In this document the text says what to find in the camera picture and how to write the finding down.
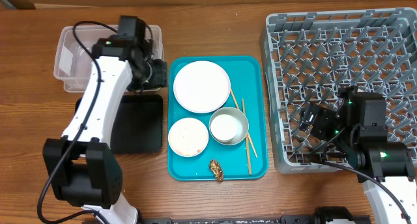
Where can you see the teal plastic tray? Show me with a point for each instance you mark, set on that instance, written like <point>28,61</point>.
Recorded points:
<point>246,82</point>

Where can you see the brown food scrap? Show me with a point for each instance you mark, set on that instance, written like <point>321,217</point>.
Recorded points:
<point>215,167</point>

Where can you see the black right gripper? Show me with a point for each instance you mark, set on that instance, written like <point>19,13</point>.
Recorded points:
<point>322,116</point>

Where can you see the white cup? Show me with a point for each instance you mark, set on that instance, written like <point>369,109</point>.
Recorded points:
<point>224,128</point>

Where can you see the black rail at table edge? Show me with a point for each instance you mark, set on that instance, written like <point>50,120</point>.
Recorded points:
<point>322,215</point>

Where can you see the grey plastic dish rack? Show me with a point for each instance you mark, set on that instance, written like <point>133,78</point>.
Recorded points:
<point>308,56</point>

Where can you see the grey-green bowl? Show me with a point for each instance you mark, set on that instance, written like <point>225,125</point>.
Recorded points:
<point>242,121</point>

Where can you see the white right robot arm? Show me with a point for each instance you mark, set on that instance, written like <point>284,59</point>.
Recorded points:
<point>356,139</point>

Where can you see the large white plate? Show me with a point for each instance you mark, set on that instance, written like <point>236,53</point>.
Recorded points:
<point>201,87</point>

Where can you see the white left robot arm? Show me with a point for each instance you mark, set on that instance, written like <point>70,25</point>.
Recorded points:
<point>82,169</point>

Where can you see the black tray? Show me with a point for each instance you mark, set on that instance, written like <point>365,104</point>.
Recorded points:
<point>137,128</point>

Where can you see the clear plastic bin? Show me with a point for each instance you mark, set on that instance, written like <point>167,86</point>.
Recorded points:
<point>68,64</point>

